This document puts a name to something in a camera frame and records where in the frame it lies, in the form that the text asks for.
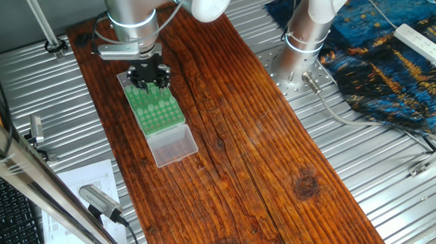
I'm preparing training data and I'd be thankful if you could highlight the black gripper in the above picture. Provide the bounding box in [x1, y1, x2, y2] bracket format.
[125, 54, 172, 95]

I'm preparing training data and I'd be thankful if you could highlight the clear box with green rack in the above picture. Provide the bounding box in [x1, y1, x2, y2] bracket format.
[133, 95, 202, 170]
[115, 70, 178, 114]

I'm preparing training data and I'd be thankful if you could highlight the printed white paper sheet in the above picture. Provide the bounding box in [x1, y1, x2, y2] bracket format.
[39, 155, 133, 244]

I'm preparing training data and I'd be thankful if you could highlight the brown wooden board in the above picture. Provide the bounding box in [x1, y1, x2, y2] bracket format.
[54, 0, 399, 244]

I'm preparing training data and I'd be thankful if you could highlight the black keyboard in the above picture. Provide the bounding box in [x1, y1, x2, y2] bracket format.
[0, 162, 49, 244]

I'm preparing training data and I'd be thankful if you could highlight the blue painted cloth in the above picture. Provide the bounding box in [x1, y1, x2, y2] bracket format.
[258, 0, 436, 139]

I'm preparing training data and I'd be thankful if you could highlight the white power strip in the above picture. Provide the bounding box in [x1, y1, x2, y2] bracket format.
[392, 22, 436, 63]

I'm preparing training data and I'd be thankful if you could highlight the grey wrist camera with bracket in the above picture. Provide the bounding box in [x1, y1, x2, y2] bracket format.
[96, 40, 164, 64]

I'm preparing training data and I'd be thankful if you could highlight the black cable plug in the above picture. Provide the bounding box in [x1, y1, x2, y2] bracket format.
[74, 31, 93, 50]

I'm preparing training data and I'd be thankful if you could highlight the black cable loop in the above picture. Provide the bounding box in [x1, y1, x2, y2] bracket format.
[43, 37, 70, 55]

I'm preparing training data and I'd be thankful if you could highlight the small grey camera on clamp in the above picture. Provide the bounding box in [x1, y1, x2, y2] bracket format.
[28, 113, 47, 146]

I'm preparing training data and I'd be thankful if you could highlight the aluminium post with foot bracket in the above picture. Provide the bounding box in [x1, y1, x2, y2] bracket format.
[8, 0, 72, 61]

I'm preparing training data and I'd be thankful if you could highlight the silver camera with black cable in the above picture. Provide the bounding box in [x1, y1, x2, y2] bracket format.
[77, 184, 131, 227]

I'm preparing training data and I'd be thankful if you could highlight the steel frame bar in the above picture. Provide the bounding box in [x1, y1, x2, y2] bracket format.
[0, 101, 132, 244]

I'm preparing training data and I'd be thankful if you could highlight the grey base cable with connector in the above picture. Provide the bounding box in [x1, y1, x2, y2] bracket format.
[297, 70, 436, 166]

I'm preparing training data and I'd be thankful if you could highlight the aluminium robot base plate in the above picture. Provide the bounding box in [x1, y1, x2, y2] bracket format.
[257, 45, 339, 105]

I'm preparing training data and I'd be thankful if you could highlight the white power strip cord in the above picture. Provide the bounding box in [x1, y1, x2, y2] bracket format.
[358, 0, 400, 31]

